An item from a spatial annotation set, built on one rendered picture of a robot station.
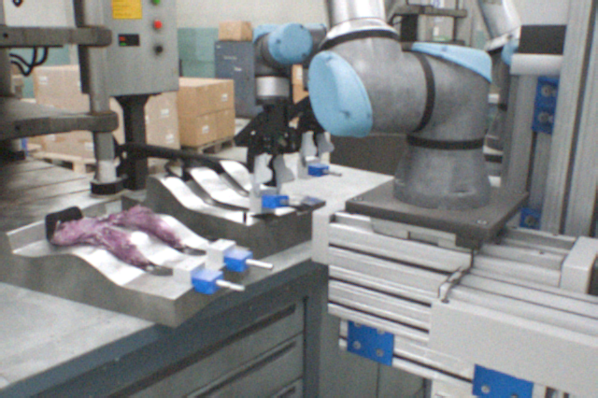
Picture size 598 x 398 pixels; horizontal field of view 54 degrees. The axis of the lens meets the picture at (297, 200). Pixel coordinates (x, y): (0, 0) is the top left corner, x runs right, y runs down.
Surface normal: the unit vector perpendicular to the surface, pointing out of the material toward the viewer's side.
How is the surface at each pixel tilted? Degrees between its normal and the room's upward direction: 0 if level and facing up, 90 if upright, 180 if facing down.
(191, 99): 90
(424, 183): 72
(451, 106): 103
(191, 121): 90
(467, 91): 89
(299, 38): 79
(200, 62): 90
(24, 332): 0
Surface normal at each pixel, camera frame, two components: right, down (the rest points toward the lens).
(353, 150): -0.51, 0.24
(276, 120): -0.67, 0.07
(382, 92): 0.33, 0.13
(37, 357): 0.01, -0.96
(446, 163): -0.16, -0.03
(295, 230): 0.74, 0.19
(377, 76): 0.26, -0.18
